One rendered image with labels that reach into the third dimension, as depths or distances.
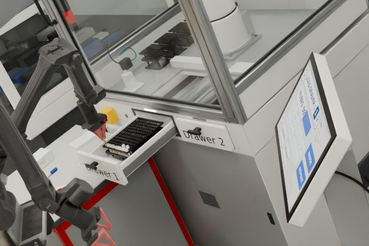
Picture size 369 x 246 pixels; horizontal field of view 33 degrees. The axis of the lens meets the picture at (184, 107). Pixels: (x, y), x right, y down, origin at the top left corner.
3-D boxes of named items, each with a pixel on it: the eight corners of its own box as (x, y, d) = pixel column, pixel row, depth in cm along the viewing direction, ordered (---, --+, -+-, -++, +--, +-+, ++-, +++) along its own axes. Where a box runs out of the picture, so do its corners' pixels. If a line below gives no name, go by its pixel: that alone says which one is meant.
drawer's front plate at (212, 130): (232, 151, 245) (222, 128, 241) (183, 140, 267) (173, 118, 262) (235, 148, 246) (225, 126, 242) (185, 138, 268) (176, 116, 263)
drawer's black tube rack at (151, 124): (132, 165, 261) (126, 152, 258) (108, 157, 274) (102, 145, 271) (168, 134, 272) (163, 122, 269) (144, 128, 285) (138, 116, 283)
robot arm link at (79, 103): (72, 101, 260) (80, 102, 256) (84, 91, 264) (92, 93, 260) (79, 115, 263) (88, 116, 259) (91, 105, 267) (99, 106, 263)
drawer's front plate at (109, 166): (126, 185, 253) (114, 164, 248) (85, 172, 274) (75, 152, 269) (128, 183, 254) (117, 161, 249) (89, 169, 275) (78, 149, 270)
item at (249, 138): (253, 156, 240) (241, 125, 234) (102, 122, 316) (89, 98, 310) (379, 32, 289) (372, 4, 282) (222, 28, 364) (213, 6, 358)
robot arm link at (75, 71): (47, 45, 218) (70, 63, 215) (58, 33, 220) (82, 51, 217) (72, 94, 258) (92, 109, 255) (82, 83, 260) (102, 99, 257)
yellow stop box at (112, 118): (111, 126, 299) (105, 113, 296) (103, 124, 304) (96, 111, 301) (119, 119, 301) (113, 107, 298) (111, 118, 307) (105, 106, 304)
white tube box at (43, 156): (36, 173, 303) (31, 165, 301) (26, 171, 309) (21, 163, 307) (55, 157, 311) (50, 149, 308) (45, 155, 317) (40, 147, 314)
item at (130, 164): (124, 179, 254) (118, 167, 251) (89, 167, 273) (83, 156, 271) (190, 123, 274) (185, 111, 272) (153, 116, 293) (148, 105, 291)
